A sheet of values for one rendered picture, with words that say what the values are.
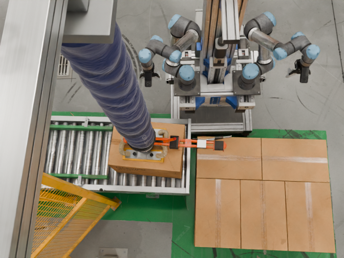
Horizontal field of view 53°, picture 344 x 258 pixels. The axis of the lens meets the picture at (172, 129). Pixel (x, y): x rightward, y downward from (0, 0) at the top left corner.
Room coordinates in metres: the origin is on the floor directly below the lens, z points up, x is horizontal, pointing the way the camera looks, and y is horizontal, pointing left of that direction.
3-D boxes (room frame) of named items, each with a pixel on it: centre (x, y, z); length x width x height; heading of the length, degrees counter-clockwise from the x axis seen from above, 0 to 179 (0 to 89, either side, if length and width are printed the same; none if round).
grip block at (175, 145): (0.67, 0.00, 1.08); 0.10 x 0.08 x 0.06; 166
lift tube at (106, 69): (0.73, 0.24, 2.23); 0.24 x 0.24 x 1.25
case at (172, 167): (0.72, 0.23, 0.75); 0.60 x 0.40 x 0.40; 75
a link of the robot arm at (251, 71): (1.09, -0.69, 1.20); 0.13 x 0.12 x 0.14; 111
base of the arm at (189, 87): (1.17, -0.19, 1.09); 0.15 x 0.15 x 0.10
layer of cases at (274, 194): (0.22, -0.71, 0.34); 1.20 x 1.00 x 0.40; 78
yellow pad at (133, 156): (0.64, 0.27, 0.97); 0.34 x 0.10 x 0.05; 76
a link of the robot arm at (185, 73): (1.17, -0.18, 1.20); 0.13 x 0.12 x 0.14; 51
